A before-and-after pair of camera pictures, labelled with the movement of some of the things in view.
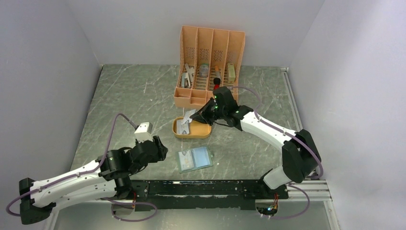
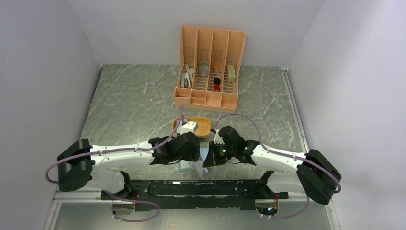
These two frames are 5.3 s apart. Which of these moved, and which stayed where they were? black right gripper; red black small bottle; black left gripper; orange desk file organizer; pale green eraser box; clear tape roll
Moved: black right gripper; black left gripper
Stayed: red black small bottle; clear tape roll; pale green eraser box; orange desk file organizer
